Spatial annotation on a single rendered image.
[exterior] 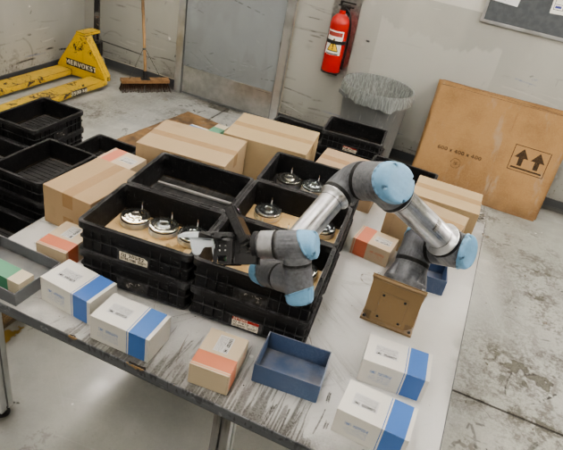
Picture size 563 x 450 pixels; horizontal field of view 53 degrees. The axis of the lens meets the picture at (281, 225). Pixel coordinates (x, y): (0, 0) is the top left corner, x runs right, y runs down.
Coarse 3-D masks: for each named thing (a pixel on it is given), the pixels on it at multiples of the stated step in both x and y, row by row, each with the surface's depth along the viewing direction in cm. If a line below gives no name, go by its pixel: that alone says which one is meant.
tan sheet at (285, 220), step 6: (252, 210) 221; (246, 216) 216; (252, 216) 217; (282, 216) 221; (288, 216) 222; (294, 216) 222; (276, 222) 216; (282, 222) 217; (288, 222) 218; (294, 222) 218; (336, 234) 216; (324, 240) 211; (330, 240) 212
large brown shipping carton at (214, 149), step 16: (160, 128) 254; (176, 128) 257; (192, 128) 260; (144, 144) 238; (160, 144) 240; (176, 144) 243; (192, 144) 245; (208, 144) 248; (224, 144) 251; (240, 144) 254; (208, 160) 235; (224, 160) 238; (240, 160) 256
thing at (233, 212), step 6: (228, 204) 148; (234, 204) 149; (228, 210) 147; (234, 210) 147; (228, 216) 147; (234, 216) 146; (240, 216) 149; (234, 222) 146; (240, 222) 146; (234, 228) 146; (240, 228) 145; (246, 228) 148; (240, 234) 145; (246, 234) 145; (240, 240) 145; (246, 240) 145
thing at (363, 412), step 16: (352, 384) 159; (352, 400) 154; (368, 400) 155; (384, 400) 156; (336, 416) 152; (352, 416) 150; (368, 416) 150; (384, 416) 151; (400, 416) 152; (336, 432) 155; (352, 432) 152; (368, 432) 150; (384, 432) 147; (400, 432) 147; (384, 448) 150; (400, 448) 148
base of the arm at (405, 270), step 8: (400, 256) 192; (408, 256) 190; (392, 264) 193; (400, 264) 190; (408, 264) 188; (416, 264) 188; (424, 264) 190; (392, 272) 189; (400, 272) 187; (408, 272) 187; (416, 272) 187; (424, 272) 190; (400, 280) 186; (408, 280) 186; (416, 280) 186; (424, 280) 189; (424, 288) 188
